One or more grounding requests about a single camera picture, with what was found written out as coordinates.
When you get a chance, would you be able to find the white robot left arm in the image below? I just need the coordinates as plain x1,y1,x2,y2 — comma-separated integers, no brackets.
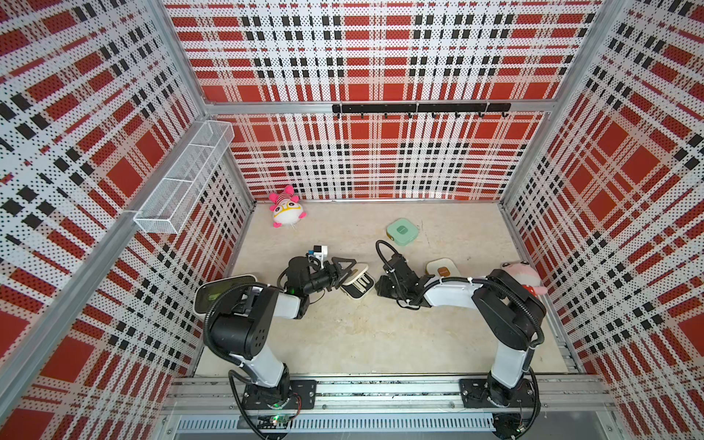
194,246,372,410

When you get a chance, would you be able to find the black wall hook rail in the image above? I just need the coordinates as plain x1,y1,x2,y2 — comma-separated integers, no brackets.
332,103,512,116

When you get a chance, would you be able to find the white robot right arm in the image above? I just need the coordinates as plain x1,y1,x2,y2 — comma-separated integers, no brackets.
375,240,547,408

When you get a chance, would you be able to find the white box green screen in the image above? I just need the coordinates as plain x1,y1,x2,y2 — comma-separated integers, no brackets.
192,274,258,319

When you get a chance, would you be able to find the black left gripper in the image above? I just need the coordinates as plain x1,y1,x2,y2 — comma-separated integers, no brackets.
303,257,357,294

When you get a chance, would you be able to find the mint green manicure case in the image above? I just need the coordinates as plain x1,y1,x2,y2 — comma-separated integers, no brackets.
386,218,420,247

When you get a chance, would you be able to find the pink white owl plush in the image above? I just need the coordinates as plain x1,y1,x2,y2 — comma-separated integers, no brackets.
269,185,307,228

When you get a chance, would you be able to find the cream manicure case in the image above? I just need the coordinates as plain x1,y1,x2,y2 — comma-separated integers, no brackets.
340,263,375,300
425,258,461,278

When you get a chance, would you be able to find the pink frog plush red dress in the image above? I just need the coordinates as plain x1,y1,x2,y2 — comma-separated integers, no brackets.
502,261,548,297

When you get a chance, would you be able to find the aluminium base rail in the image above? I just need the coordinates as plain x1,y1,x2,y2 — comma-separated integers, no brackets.
164,375,617,436

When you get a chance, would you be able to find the white wire mesh shelf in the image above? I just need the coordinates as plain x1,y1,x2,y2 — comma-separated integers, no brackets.
134,120,234,235

